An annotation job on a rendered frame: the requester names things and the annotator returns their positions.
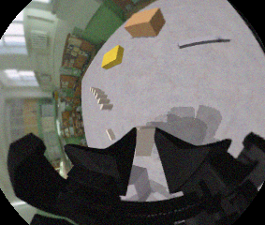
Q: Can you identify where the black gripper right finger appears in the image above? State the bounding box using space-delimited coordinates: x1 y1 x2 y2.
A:
154 127 232 195

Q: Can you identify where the yellow rectangular block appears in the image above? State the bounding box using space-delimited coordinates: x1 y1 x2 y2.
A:
102 44 124 68

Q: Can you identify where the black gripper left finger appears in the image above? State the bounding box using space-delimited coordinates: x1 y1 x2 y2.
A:
64 127 137 196

